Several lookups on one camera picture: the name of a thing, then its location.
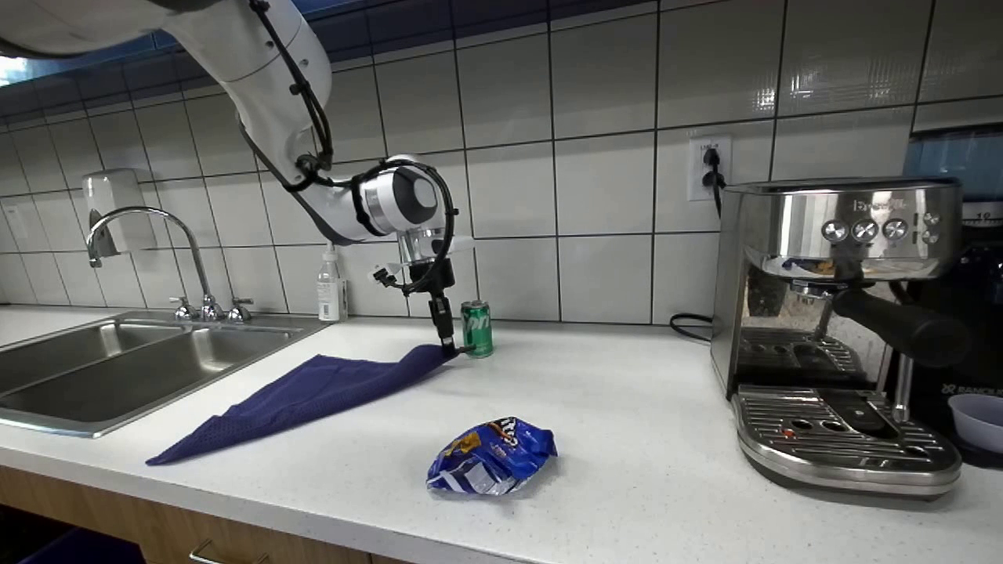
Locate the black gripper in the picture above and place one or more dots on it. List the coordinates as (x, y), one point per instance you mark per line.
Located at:
(431, 275)

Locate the navy blue towel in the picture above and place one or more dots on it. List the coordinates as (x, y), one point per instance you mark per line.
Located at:
(302, 395)

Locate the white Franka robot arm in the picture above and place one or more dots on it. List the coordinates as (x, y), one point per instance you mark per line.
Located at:
(270, 83)

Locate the green soda can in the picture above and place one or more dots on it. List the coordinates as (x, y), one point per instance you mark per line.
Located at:
(479, 330)

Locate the clear soap pump bottle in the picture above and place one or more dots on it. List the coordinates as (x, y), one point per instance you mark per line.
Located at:
(329, 291)

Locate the blue chip bag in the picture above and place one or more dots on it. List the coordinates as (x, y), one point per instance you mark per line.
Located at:
(489, 458)

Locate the chrome sink faucet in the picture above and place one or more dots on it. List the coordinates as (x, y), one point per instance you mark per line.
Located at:
(188, 237)

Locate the wooden base cabinet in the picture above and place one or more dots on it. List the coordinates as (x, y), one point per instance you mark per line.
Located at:
(158, 520)

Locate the stainless steel sink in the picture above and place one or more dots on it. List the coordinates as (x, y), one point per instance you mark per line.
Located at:
(94, 377)

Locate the stainless steel espresso machine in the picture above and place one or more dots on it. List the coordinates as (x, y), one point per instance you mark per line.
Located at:
(827, 417)

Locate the purple plastic cup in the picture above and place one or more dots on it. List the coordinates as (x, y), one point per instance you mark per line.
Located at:
(980, 421)

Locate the white wall power outlet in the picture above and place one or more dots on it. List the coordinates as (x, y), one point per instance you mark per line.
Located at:
(696, 172)

